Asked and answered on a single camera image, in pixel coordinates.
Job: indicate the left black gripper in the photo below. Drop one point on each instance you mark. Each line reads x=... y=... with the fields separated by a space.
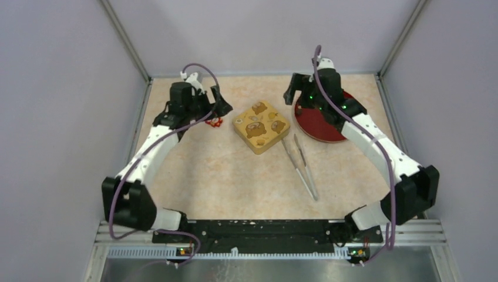
x=221 y=108

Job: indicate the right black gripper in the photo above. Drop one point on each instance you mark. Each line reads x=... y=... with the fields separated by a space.
x=299 y=82

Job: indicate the yellow bear tin lid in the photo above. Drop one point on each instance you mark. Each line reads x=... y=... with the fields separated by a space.
x=262 y=108

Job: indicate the gold chocolate tin box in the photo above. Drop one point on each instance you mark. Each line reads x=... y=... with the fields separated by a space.
x=260 y=133

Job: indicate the silver metal tongs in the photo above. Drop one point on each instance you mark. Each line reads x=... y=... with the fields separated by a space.
x=302 y=167

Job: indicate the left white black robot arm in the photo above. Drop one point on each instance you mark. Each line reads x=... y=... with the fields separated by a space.
x=126 y=197

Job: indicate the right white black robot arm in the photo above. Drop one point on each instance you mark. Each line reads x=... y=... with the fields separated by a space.
x=412 y=187

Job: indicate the red round plate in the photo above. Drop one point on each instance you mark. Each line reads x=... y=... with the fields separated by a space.
x=313 y=123

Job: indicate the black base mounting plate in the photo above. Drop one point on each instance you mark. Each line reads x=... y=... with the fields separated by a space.
x=269 y=236

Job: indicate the grey aluminium rail frame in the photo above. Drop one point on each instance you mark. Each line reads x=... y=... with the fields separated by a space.
x=138 y=245

